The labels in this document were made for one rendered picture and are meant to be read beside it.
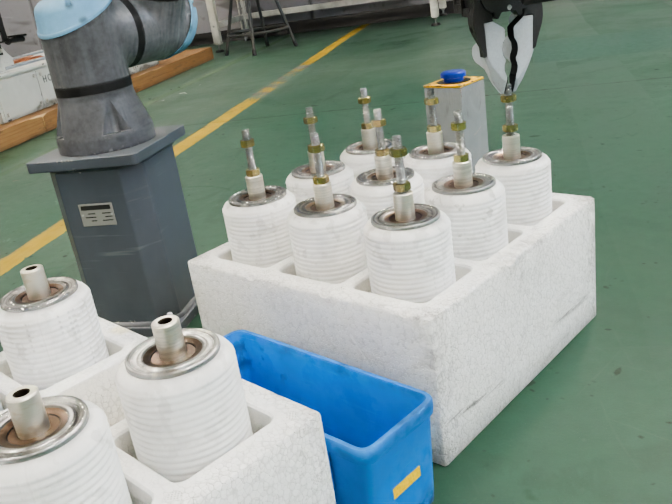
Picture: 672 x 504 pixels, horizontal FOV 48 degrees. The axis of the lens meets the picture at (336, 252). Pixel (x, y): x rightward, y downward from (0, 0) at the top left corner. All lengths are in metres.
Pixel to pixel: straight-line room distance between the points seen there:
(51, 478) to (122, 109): 0.75
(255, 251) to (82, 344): 0.27
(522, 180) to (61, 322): 0.56
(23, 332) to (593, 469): 0.59
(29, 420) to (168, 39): 0.84
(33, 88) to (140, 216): 2.42
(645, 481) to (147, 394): 0.50
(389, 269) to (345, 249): 0.09
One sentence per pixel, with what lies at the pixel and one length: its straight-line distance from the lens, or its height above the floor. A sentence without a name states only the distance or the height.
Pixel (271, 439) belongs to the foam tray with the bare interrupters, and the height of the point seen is 0.18.
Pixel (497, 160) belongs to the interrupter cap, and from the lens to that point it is 0.99.
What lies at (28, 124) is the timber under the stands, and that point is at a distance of 3.37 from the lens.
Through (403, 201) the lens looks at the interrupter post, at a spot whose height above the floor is 0.27.
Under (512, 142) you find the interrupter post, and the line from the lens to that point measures 0.99.
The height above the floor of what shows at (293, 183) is 0.25.
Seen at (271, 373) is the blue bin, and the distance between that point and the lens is 0.91.
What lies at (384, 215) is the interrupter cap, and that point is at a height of 0.25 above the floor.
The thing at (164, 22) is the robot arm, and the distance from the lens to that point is 1.27.
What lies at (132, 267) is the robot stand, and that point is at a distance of 1.22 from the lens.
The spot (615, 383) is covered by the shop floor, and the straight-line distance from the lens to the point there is 0.98.
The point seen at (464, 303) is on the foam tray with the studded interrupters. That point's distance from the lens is 0.80.
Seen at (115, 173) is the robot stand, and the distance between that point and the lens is 1.17.
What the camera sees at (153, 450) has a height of 0.19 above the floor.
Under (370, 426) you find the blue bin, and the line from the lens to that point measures 0.82.
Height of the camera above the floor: 0.53
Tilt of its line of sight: 21 degrees down
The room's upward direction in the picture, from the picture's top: 9 degrees counter-clockwise
